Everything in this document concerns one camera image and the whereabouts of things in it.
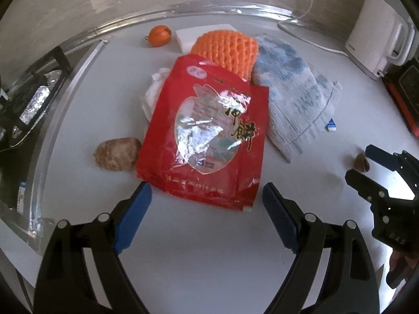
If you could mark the white sponge block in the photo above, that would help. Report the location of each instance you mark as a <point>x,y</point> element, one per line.
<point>186,37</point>

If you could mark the small brown nut shell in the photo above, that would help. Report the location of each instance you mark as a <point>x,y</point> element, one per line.
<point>361,163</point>

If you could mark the blue white wipe packet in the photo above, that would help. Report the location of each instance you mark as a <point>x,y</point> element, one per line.
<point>330,126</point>

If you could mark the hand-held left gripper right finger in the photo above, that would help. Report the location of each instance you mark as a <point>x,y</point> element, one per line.
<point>280,216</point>

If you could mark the white electric kettle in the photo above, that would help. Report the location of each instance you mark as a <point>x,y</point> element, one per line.
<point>373,29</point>

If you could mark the small orange tangerine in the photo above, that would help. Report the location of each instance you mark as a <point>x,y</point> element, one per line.
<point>158,36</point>

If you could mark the black gas stove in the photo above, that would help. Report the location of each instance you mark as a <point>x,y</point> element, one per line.
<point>19,127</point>

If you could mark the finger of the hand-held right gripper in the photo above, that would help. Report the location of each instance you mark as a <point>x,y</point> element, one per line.
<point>381,157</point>
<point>365,184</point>

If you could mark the orange foam fruit net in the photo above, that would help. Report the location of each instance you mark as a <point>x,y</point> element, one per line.
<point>222,49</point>

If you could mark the person's right hand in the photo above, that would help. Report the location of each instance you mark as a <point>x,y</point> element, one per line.
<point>399,260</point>

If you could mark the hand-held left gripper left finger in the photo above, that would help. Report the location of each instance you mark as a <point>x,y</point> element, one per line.
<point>132,216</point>

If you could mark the white crumpled plastic bag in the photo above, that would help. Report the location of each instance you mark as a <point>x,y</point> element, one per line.
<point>152,95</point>

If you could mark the small blue white box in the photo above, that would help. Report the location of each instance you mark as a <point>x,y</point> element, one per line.
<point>22,196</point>

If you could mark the black red induction cooker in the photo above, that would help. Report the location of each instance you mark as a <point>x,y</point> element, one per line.
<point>407,104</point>

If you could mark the aluminium foil stove liner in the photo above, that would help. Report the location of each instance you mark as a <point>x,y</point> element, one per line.
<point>36,99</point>

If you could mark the brown taro root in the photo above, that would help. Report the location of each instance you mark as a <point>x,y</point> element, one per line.
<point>116,153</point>

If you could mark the blue white dish cloth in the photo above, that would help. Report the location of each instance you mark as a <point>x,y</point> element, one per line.
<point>294,104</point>

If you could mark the red snack bag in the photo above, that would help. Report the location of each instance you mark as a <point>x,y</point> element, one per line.
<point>203,121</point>

